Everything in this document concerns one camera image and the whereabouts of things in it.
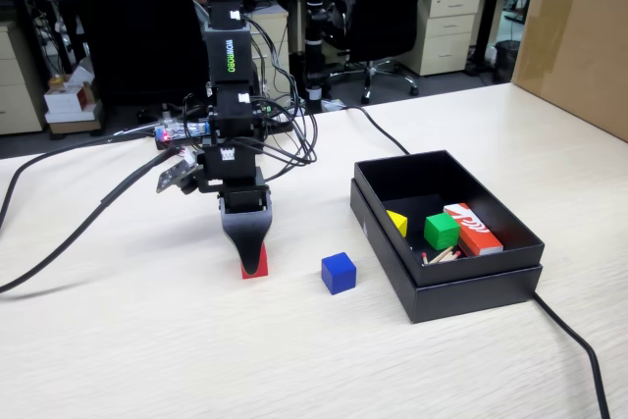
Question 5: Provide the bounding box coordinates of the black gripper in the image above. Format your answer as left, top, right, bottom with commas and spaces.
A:
195, 144, 273, 278

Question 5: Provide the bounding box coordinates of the red wooden cube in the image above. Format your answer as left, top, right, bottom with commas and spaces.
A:
239, 241, 271, 281

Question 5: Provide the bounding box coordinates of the blue wooden cube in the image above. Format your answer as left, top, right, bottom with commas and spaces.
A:
321, 251, 358, 296

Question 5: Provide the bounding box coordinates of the green wooden cube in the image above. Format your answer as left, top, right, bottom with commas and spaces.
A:
423, 213, 461, 251

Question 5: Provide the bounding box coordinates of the blue controller board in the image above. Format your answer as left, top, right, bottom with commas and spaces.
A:
154, 122, 215, 143

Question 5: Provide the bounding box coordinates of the yellow wooden wedge block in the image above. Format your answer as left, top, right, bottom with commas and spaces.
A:
386, 209, 409, 238

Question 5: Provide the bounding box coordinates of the black cardboard box tray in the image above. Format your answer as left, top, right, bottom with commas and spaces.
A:
353, 148, 547, 288

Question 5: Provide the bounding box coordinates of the black vertical stand pole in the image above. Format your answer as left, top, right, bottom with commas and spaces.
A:
301, 0, 329, 115

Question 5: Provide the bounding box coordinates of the stack of white boxes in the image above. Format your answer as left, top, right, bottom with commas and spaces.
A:
43, 73, 105, 136

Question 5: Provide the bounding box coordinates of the black cardboard box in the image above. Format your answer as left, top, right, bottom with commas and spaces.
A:
349, 178, 545, 325

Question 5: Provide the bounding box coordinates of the orange and white matchbox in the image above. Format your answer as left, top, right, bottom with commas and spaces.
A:
443, 202, 505, 257

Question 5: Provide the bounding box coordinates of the tall-backed black office chair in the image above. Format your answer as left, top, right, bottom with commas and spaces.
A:
61, 0, 212, 111

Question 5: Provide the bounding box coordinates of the black swivel chair with castors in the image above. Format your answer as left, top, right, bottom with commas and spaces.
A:
328, 0, 434, 105

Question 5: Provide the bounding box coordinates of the black waste bin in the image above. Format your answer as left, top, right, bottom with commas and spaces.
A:
493, 39, 521, 85

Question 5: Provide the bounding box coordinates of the large brown cardboard box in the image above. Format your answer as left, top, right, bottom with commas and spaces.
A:
509, 0, 628, 143

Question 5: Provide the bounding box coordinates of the small wrist camera board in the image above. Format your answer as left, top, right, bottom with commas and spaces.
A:
155, 157, 200, 195

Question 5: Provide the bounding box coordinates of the thick black camera cable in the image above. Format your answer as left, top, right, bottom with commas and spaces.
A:
0, 136, 197, 295

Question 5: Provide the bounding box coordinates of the cream drawer pedestal behind robot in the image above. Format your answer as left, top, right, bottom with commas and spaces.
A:
249, 4, 290, 91

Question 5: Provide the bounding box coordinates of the cream drawer pedestal with handles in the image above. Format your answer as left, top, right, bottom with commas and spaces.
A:
0, 21, 48, 135

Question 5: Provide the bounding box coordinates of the cream three-drawer pedestal with lock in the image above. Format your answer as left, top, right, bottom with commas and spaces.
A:
404, 0, 483, 78

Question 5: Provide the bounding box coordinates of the thick black power cable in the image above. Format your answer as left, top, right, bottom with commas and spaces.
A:
338, 104, 612, 419

